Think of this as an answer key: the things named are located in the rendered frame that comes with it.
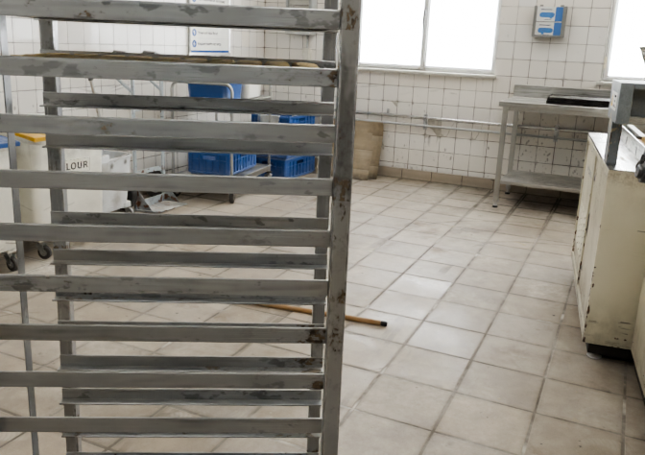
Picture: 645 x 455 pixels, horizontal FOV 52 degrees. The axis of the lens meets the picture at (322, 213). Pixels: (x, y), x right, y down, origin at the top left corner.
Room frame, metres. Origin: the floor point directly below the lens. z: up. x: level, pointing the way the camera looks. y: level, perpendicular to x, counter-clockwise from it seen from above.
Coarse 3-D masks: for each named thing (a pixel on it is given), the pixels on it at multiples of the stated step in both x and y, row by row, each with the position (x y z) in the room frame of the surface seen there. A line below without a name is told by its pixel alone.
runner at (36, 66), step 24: (0, 72) 1.05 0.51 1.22; (24, 72) 1.05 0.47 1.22; (48, 72) 1.05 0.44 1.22; (72, 72) 1.05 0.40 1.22; (96, 72) 1.06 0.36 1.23; (120, 72) 1.06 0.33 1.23; (144, 72) 1.06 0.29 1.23; (168, 72) 1.06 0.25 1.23; (192, 72) 1.07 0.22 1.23; (216, 72) 1.07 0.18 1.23; (240, 72) 1.07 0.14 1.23; (264, 72) 1.07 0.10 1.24; (288, 72) 1.08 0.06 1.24; (312, 72) 1.08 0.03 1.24; (336, 72) 1.08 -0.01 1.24
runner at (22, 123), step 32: (0, 128) 1.05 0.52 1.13; (32, 128) 1.05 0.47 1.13; (64, 128) 1.05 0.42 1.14; (96, 128) 1.06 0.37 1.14; (128, 128) 1.06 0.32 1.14; (160, 128) 1.06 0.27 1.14; (192, 128) 1.07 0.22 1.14; (224, 128) 1.07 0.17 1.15; (256, 128) 1.07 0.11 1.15; (288, 128) 1.08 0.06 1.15; (320, 128) 1.08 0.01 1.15
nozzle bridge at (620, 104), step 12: (612, 84) 2.90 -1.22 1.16; (624, 84) 2.61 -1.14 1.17; (636, 84) 2.60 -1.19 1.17; (612, 96) 2.83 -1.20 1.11; (624, 96) 2.61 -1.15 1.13; (636, 96) 2.67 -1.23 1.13; (612, 108) 2.76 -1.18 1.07; (624, 108) 2.60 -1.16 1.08; (636, 108) 2.67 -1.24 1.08; (612, 120) 2.70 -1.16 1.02; (624, 120) 2.60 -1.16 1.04; (636, 120) 2.62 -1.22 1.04; (612, 132) 2.71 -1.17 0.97; (612, 144) 2.71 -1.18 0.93; (612, 156) 2.71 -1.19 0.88
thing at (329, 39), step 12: (324, 0) 1.50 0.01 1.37; (336, 0) 1.50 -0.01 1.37; (324, 36) 1.50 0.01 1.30; (336, 36) 1.50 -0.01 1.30; (324, 48) 1.50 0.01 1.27; (336, 48) 1.51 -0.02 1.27; (324, 96) 1.50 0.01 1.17; (324, 120) 1.50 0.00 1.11; (324, 156) 1.50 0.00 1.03; (324, 168) 1.50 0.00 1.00; (324, 204) 1.50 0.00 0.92; (324, 216) 1.50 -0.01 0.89; (324, 252) 1.50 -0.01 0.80; (324, 276) 1.50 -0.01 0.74; (312, 312) 1.51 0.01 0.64; (312, 348) 1.50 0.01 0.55; (312, 408) 1.50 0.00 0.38; (312, 444) 1.50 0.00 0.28
